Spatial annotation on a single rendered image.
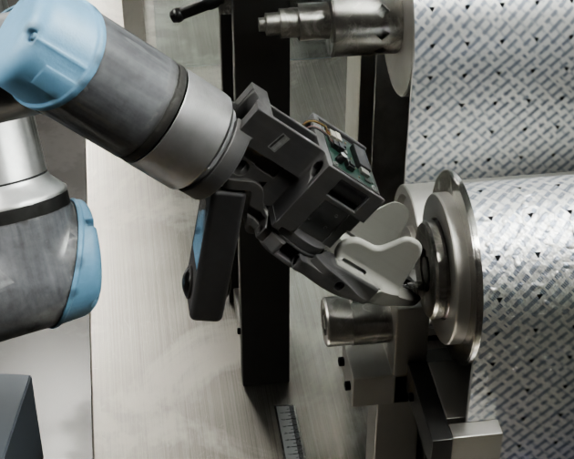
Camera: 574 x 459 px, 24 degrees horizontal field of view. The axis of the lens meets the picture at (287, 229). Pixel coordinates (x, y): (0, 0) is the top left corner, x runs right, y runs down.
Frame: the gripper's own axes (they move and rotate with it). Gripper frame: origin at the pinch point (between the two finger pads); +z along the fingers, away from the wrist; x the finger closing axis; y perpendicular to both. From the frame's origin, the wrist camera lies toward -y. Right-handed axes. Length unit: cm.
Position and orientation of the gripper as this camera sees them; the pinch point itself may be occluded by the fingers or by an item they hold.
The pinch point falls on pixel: (395, 291)
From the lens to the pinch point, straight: 101.3
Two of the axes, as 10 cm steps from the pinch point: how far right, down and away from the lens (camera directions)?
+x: -1.4, -5.8, 8.0
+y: 6.3, -6.7, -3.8
